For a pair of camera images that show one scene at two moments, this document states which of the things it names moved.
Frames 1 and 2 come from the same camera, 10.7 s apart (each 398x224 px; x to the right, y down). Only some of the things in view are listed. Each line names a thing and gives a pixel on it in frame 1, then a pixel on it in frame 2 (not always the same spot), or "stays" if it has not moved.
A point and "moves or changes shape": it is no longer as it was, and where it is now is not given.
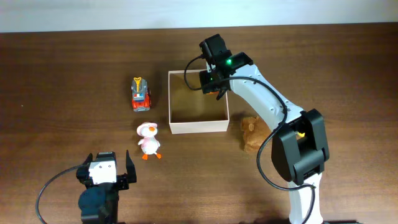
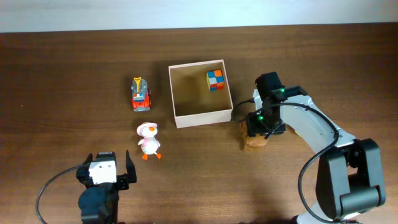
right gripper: [204, 84] -> [254, 129]
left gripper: [122, 180] stays
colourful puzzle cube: [214, 93] moves or changes shape
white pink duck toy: [149, 144] stays
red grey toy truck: [141, 96] stays
